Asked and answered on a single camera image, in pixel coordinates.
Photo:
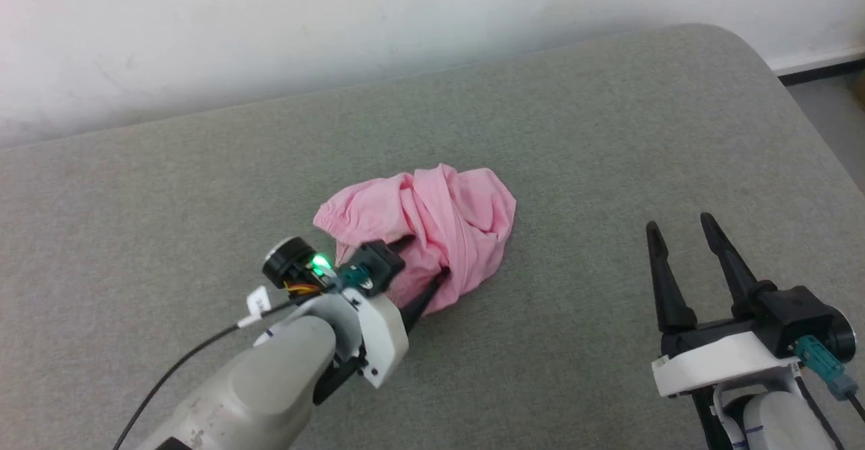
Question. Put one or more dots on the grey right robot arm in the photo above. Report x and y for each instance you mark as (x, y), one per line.
(777, 423)

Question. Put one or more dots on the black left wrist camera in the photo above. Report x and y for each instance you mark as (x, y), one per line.
(375, 264)

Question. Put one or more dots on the white wall baseboard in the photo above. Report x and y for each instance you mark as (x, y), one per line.
(821, 58)

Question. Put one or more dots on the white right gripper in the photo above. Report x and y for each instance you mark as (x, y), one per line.
(716, 362)

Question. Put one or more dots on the grey fabric sofa cushion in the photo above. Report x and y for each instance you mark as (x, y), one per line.
(608, 166)

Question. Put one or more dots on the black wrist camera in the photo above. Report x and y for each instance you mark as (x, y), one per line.
(797, 315)
(375, 264)

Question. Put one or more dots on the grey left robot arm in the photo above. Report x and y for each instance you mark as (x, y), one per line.
(270, 382)

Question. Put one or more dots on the pink cotton shorts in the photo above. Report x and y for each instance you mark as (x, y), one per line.
(459, 220)

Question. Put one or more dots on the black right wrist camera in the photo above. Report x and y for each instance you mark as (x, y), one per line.
(797, 315)

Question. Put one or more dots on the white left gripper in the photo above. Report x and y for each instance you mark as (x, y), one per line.
(378, 332)

